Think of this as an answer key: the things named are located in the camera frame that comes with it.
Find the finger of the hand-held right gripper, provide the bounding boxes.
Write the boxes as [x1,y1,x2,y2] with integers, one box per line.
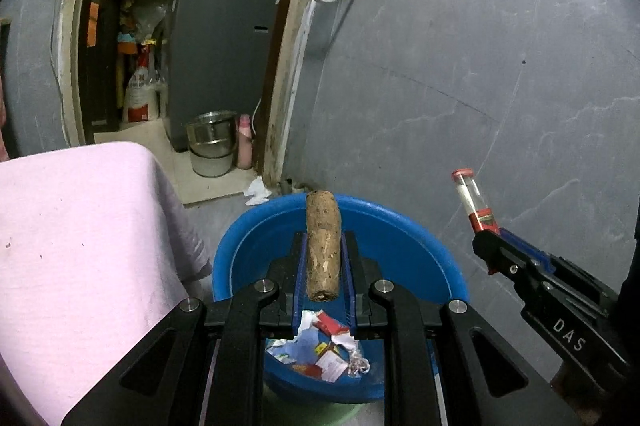
[499,227,557,273]
[472,230,546,296]

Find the pink bottle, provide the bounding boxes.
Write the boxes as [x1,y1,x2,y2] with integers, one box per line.
[236,114,254,171]

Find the pink cloth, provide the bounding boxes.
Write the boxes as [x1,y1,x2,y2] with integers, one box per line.
[0,141,214,426]

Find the wooden door frame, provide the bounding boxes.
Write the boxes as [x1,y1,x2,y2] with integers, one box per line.
[50,0,342,193]

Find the pile of wrapper scraps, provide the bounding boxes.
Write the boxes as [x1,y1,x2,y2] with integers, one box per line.
[265,309,374,383]

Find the grey metal cabinet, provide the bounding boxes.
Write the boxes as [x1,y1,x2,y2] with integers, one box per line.
[166,0,286,153]

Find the clear tube with red cap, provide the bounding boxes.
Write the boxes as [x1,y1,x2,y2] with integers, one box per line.
[451,167,500,235]

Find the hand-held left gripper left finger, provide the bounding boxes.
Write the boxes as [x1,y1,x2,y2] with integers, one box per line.
[61,231,307,426]

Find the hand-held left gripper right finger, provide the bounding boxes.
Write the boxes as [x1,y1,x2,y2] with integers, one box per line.
[340,231,587,426]

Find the crumpled white paper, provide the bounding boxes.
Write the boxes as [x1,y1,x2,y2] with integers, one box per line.
[243,175,274,206]

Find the metal bucket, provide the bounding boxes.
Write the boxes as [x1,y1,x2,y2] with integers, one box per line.
[185,109,239,178]

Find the blue plastic basin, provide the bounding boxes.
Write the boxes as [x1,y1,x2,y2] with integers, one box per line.
[212,193,471,405]

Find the white and red sack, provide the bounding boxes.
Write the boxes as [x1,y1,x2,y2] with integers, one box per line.
[122,50,161,123]

